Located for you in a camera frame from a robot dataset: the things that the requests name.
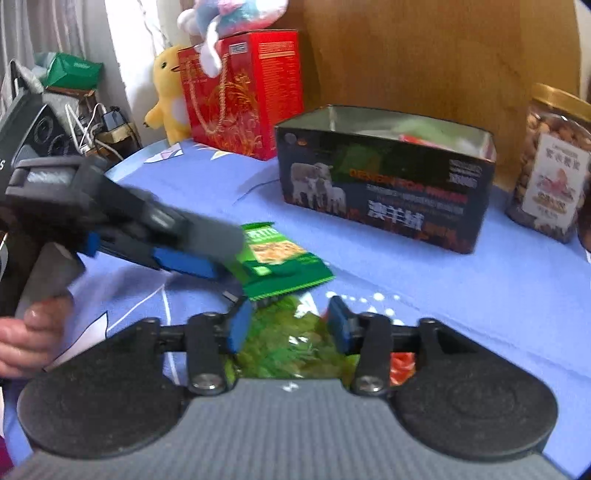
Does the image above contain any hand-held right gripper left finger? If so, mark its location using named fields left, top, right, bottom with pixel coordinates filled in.
left=134, top=299, right=256, bottom=397

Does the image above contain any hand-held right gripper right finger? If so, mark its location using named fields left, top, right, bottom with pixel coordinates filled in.
left=327, top=295, right=459, bottom=397

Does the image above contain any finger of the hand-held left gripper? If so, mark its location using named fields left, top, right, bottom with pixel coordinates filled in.
left=98, top=176, right=246, bottom=267
left=87, top=232, right=228, bottom=281

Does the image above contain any clear green snack packet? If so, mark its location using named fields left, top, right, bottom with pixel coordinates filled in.
left=228, top=295, right=358, bottom=380

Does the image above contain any black tin box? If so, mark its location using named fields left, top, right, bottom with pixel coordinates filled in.
left=275, top=105, right=498, bottom=256

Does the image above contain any person's left hand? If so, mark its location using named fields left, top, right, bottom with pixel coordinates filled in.
left=0, top=294, right=75, bottom=380

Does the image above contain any blue printed bedsheet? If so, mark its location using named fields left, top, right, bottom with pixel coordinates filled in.
left=0, top=137, right=591, bottom=478

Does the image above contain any green cardboard box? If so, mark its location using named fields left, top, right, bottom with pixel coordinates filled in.
left=41, top=52, right=105, bottom=92

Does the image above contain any yellow plush duck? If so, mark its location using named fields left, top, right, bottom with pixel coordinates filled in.
left=143, top=45, right=192, bottom=145

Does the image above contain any red gift box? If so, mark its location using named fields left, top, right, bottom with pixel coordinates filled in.
left=177, top=30, right=305, bottom=161

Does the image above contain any grey striped curtain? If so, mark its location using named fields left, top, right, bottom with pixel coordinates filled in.
left=0, top=0, right=114, bottom=79

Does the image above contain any pink and blue plush toy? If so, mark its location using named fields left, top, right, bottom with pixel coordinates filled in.
left=177, top=0, right=289, bottom=78

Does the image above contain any pale green snack packet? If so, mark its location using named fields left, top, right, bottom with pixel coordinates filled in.
left=365, top=117, right=467, bottom=146

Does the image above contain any gold-lid nut jar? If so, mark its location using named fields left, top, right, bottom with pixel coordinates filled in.
left=505, top=83, right=591, bottom=244

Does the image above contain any dark nut jar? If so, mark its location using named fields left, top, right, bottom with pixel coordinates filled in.
left=576, top=217, right=591, bottom=265

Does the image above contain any wooden headboard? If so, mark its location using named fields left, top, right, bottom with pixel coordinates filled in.
left=286, top=0, right=583, bottom=191

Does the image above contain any power strip with cables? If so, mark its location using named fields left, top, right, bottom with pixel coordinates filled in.
left=65, top=102, right=141, bottom=160

